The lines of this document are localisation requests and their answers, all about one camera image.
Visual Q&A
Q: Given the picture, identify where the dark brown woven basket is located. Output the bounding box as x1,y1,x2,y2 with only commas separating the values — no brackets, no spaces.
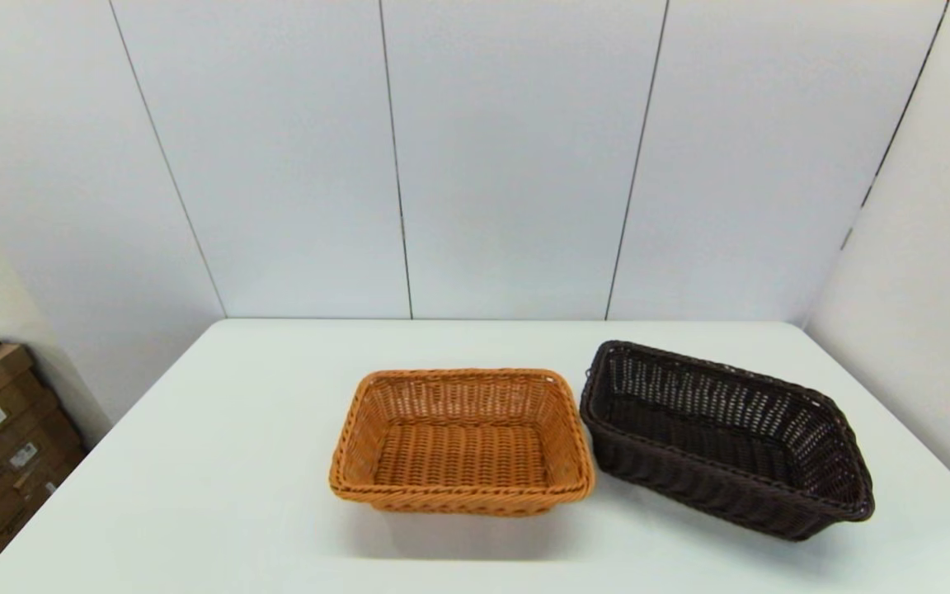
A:
579,339,876,543

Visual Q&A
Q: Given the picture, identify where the orange woven basket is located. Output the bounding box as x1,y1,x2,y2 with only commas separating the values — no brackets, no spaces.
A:
328,367,596,518

